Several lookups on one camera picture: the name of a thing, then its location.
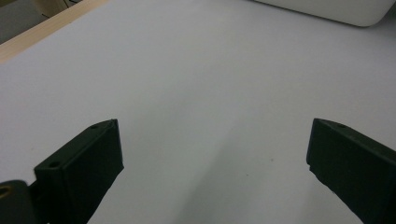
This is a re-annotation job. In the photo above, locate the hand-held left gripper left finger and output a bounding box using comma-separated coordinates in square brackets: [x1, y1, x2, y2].
[33, 119, 125, 224]

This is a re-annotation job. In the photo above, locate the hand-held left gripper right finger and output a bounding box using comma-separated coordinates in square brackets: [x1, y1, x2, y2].
[305, 118, 396, 224]

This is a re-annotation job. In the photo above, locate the white oblong plastic container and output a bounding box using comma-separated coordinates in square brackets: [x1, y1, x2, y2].
[250, 0, 396, 28]

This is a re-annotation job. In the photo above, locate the light wooden table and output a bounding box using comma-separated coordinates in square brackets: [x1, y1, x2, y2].
[0, 0, 110, 65]

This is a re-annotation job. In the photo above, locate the light wooden desk frame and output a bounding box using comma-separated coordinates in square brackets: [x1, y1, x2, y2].
[31, 0, 84, 19]

